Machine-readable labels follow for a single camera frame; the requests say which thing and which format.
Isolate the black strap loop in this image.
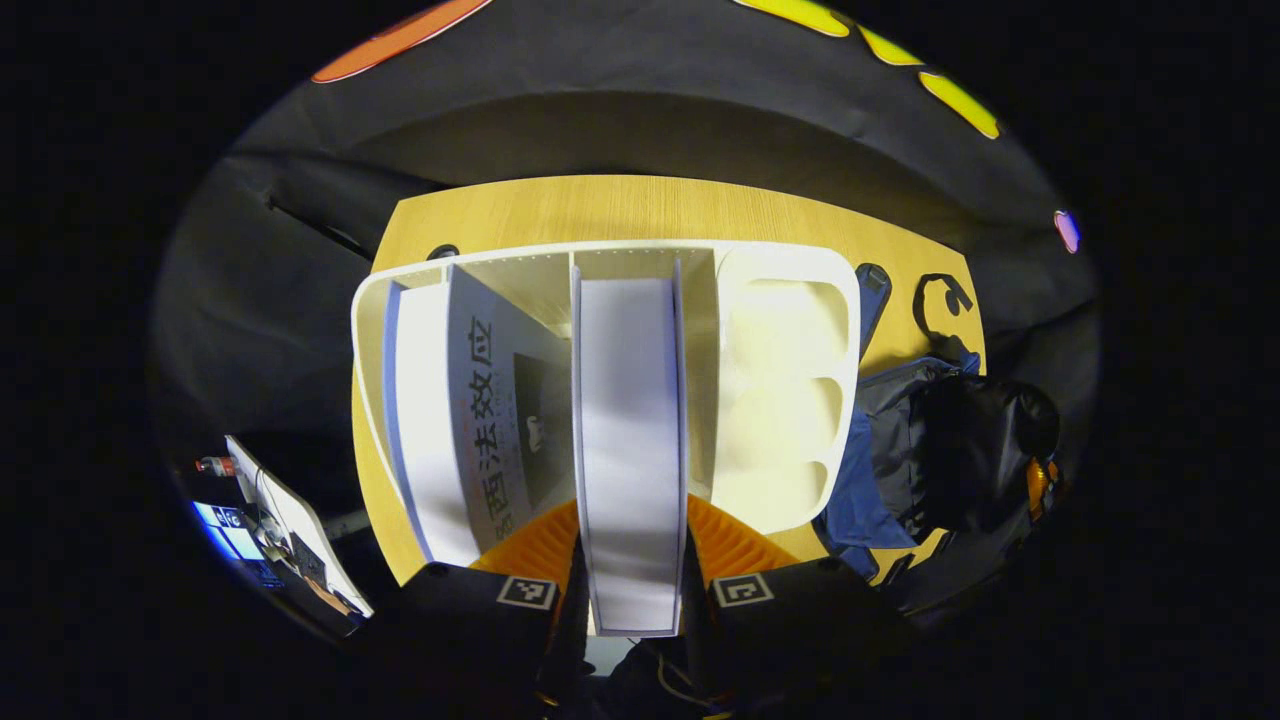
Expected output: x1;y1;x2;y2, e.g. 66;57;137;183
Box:
915;272;976;356

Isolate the white side table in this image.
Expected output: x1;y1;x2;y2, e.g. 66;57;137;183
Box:
225;435;373;618

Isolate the blue schoolbag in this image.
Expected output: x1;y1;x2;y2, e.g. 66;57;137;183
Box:
812;262;1063;586

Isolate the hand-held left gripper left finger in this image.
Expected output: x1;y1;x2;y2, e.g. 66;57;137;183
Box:
350;498;593;720

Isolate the plain white book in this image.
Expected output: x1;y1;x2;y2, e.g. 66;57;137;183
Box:
572;255;691;638

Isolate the colourful lit screen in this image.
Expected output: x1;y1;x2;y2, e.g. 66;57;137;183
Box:
193;500;266;563

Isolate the white book with figure cover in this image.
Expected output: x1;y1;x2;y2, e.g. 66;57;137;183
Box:
383;265;578;568

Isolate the white desktop bookshelf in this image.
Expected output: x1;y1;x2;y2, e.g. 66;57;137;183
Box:
350;240;863;561

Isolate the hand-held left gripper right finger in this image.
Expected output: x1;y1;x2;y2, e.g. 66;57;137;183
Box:
682;494;919;719

